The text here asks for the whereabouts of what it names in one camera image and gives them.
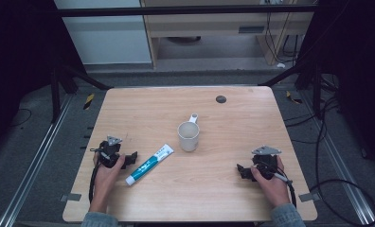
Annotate white cabinet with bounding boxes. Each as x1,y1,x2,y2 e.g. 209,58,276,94
53,0,153,66

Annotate white and teal toothpaste tube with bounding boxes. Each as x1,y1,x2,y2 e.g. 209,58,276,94
125,143,175,187

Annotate yellow black striped tape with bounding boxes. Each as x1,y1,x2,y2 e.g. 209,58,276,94
285,90,303,105
82,93,96,111

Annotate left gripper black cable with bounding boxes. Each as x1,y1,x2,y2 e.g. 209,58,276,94
87,147,113,204

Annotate aluminium floor rail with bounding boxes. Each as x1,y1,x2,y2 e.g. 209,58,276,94
0,94,76,227
297,90,375,227

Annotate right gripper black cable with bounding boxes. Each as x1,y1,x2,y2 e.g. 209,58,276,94
257,161,298,210

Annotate white cup with handle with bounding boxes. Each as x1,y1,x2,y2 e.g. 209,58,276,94
176,113,201,153

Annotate black metal stand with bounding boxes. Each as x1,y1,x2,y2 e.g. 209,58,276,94
257,56,339,121
48,58,115,125

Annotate black horizontal frame bar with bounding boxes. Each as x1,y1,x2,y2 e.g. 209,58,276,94
56,3,318,19

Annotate looped black floor cable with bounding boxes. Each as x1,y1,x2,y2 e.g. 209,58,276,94
309,94,375,227

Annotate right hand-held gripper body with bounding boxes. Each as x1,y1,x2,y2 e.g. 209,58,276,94
251,145,283,182

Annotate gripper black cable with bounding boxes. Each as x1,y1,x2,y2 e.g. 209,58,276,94
257,161,298,210
87,147,113,204

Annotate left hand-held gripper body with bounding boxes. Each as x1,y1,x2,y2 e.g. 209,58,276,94
90,135,126,169

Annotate light wooden desk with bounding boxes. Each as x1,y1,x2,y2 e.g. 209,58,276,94
139,0,316,69

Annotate dark curtain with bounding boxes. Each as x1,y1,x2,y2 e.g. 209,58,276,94
297,0,375,176
0,0,86,155

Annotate person's right hand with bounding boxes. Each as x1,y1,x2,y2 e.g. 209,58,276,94
249,155,292,208

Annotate thin black floor cable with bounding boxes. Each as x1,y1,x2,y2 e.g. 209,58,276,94
8,108,33,129

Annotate grey metal table bracket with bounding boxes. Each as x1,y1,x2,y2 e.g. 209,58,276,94
297,191,322,203
59,192,82,203

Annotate person's left hand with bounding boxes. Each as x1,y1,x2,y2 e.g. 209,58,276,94
91,152,127,207

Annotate hanging black cables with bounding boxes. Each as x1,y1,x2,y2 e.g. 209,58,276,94
263,11,301,64

